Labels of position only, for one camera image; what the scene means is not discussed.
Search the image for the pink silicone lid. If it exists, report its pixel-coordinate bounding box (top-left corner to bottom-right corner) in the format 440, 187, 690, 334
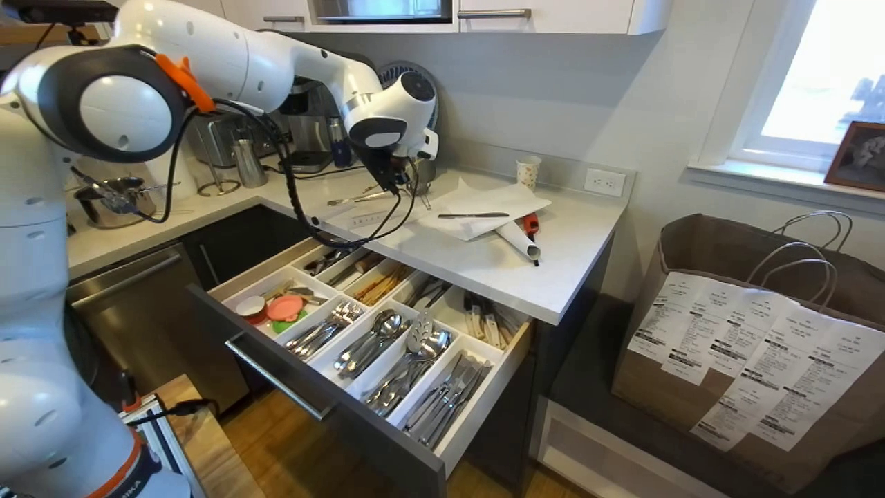
262, 291, 310, 326

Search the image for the white printed receipt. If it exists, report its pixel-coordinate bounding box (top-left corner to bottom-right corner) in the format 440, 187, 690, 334
689, 371, 772, 453
628, 275, 704, 365
748, 363, 838, 453
703, 291, 786, 389
811, 316, 885, 410

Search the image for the green silicone lid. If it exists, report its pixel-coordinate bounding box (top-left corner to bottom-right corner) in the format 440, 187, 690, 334
252, 306, 303, 340

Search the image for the blue white decorative plate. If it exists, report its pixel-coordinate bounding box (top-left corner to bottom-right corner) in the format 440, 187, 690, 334
371, 57, 441, 104

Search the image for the small white cup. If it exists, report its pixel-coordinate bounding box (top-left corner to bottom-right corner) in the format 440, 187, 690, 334
513, 154, 544, 190

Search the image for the steel dinner fork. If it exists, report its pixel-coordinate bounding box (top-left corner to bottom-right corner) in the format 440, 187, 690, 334
285, 301, 367, 360

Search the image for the blue white printed box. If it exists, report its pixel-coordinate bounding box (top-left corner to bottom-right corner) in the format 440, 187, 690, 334
118, 394, 208, 498

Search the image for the white cutlery tray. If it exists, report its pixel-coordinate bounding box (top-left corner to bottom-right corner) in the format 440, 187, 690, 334
208, 236, 533, 477

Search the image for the plain wooden chopstick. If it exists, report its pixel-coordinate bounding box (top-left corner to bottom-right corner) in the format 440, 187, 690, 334
361, 265, 410, 309
353, 265, 401, 304

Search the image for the stainless steel pot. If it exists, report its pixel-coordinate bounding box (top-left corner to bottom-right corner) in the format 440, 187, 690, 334
74, 178, 155, 232

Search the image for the large steel spoon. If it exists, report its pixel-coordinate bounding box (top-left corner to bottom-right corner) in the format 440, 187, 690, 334
332, 309, 410, 381

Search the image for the small steel canister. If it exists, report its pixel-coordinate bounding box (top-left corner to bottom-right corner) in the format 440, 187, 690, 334
229, 136, 271, 190

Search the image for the black handled knife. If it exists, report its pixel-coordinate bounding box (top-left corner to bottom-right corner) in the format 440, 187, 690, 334
433, 208, 511, 222

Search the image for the white window frame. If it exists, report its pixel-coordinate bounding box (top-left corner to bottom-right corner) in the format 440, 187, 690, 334
686, 0, 885, 218

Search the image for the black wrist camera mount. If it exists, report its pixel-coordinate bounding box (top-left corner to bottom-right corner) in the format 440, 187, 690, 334
353, 140, 394, 190

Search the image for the white upper cabinet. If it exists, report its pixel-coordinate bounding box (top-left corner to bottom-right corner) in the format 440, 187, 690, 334
217, 0, 671, 39

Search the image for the dark framed picture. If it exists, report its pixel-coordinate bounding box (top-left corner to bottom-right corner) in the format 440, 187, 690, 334
822, 120, 885, 196

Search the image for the white round lid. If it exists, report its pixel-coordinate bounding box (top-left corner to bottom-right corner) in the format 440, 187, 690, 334
223, 288, 267, 322

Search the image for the white tube red cap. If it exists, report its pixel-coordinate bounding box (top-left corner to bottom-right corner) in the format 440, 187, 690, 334
494, 211, 548, 272

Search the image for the dark built-in microwave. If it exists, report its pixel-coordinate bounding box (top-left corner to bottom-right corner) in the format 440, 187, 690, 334
310, 0, 457, 24

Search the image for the stainless steel travel mug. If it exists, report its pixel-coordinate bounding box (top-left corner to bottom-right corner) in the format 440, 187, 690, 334
404, 154, 437, 199

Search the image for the brown paper bag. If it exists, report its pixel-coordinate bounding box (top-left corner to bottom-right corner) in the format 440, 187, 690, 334
609, 211, 885, 496

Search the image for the stainless steel dishwasher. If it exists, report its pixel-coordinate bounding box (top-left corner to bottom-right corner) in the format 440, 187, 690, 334
65, 243, 252, 412

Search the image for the dark grey kitchen drawer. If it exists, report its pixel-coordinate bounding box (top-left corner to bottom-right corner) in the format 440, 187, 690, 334
187, 229, 537, 498

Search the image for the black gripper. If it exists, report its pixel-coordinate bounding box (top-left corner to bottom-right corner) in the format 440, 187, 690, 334
376, 150, 423, 203

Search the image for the dark grey base cabinet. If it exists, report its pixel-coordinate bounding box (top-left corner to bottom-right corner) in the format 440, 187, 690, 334
187, 203, 617, 498

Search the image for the white wall outlet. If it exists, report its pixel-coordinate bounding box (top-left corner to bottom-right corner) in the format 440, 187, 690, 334
580, 163, 630, 199

